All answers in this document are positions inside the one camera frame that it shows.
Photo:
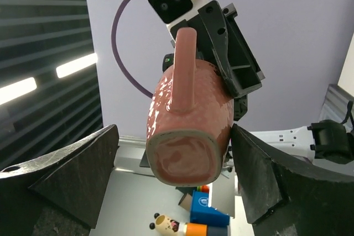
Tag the blue box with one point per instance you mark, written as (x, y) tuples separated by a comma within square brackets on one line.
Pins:
[(201, 213)]

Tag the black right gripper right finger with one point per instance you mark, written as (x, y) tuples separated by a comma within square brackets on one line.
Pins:
[(283, 195)]

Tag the cartoon cow bottle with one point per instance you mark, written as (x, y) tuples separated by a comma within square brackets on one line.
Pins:
[(165, 225)]

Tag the small pink cup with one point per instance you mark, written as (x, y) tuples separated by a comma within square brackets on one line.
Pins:
[(189, 120)]

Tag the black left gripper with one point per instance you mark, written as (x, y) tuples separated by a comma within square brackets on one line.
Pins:
[(222, 43)]

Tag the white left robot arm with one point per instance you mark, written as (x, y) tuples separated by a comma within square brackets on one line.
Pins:
[(326, 139)]

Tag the cardboard tube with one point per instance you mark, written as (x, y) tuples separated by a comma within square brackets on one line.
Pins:
[(186, 202)]

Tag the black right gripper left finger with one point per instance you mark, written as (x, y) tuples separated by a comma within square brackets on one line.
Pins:
[(59, 193)]

